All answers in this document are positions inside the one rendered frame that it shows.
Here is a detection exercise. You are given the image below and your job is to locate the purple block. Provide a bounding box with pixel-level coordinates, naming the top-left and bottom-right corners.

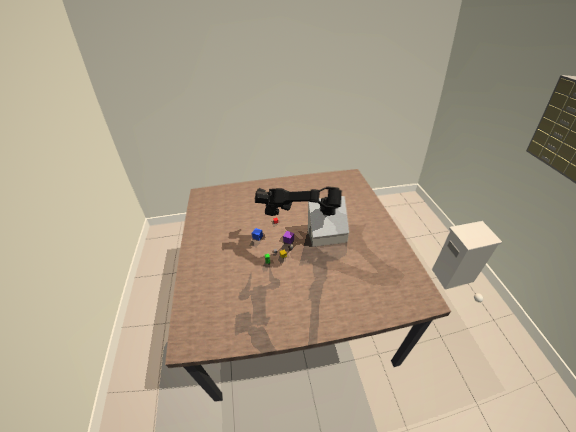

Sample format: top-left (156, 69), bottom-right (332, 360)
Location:
top-left (283, 231), bottom-right (294, 244)

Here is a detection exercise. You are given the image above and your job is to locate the blue cube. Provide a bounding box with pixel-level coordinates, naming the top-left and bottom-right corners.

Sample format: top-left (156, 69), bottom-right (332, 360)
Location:
top-left (252, 228), bottom-right (263, 241)

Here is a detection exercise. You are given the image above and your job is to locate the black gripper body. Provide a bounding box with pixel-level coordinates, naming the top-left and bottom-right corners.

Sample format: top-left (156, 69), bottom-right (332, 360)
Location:
top-left (257, 188), bottom-right (292, 211)

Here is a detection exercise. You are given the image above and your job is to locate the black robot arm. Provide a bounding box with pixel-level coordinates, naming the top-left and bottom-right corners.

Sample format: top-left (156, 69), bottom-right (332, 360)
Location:
top-left (255, 186), bottom-right (342, 216)

